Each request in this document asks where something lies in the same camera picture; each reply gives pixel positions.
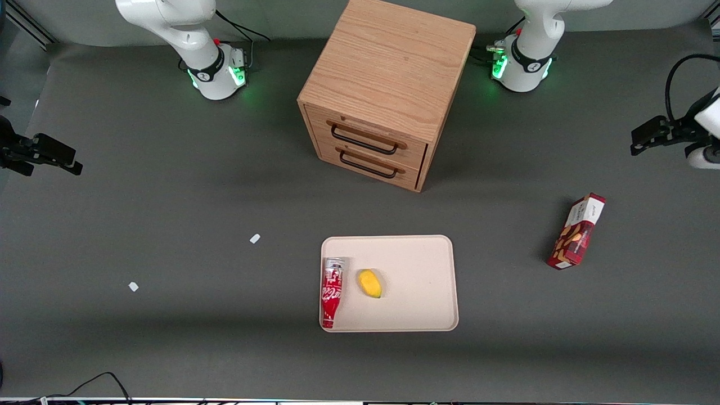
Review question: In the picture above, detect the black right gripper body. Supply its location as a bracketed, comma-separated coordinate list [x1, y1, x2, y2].
[0, 115, 35, 169]

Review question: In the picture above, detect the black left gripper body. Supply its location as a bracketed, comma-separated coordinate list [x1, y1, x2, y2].
[668, 100, 705, 156]

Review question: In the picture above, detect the red cookie box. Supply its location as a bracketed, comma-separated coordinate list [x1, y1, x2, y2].
[546, 192, 607, 271]

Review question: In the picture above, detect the beige plastic tray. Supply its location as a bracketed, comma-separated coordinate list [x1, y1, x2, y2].
[319, 235, 460, 333]

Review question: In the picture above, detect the wooden drawer front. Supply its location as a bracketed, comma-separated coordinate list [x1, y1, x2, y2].
[304, 104, 430, 170]
[315, 137, 424, 190]

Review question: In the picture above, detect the wooden drawer cabinet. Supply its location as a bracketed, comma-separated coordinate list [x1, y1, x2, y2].
[297, 0, 478, 194]

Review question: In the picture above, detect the red cola bottle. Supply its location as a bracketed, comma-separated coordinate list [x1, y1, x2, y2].
[321, 257, 345, 330]

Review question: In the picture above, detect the yellow mango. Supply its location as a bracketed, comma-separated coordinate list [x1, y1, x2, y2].
[358, 269, 384, 300]

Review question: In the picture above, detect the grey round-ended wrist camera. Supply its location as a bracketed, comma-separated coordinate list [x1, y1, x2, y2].
[686, 143, 720, 170]

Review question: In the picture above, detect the aluminium frame rail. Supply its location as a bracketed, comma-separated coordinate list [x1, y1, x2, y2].
[0, 0, 58, 49]

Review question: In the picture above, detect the black arm base cable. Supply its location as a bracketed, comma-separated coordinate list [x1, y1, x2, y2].
[215, 10, 271, 43]
[471, 17, 524, 64]

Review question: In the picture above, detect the thin black cable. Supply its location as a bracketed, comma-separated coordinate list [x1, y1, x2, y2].
[42, 371, 133, 403]

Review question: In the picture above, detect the black drawer handle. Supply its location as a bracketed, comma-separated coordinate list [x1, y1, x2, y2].
[330, 124, 399, 156]
[339, 150, 399, 180]

